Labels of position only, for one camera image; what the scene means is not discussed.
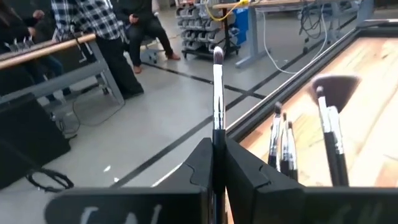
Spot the long white floor cable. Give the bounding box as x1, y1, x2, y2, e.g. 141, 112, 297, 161
259, 6, 327, 75

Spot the yellow cable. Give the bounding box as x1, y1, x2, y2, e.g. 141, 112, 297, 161
203, 0, 251, 22

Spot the grey workbench with wood edge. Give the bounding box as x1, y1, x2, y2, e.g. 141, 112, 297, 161
0, 32, 125, 106

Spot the long silver ferrule makeup brush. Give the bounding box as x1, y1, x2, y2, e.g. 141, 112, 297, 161
212, 45, 227, 224

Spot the black box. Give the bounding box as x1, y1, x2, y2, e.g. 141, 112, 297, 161
0, 93, 72, 190

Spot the fan makeup brush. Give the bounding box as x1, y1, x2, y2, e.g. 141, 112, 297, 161
309, 73, 362, 187

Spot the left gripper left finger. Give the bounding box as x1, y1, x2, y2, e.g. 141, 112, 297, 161
45, 138, 215, 224

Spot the grey height-adjustable desk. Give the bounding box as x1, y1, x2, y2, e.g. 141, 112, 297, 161
213, 0, 355, 69

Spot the grey desk foot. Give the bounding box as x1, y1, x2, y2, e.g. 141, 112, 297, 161
356, 0, 377, 29

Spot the blue bin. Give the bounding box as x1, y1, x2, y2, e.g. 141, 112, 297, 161
231, 6, 249, 47

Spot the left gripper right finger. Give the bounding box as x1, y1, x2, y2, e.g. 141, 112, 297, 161
225, 138, 398, 224

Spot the person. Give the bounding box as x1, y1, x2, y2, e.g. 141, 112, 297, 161
110, 0, 182, 75
0, 0, 72, 97
50, 0, 146, 100

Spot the grey parts bin rack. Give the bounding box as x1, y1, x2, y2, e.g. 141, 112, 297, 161
175, 0, 242, 60

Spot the coiled black cable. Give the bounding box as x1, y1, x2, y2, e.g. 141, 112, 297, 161
25, 167, 75, 194

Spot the black aluminium table frame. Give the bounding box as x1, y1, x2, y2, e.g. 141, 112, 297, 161
225, 18, 398, 142

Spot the black cable bundle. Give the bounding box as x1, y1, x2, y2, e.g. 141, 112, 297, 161
298, 1, 332, 55

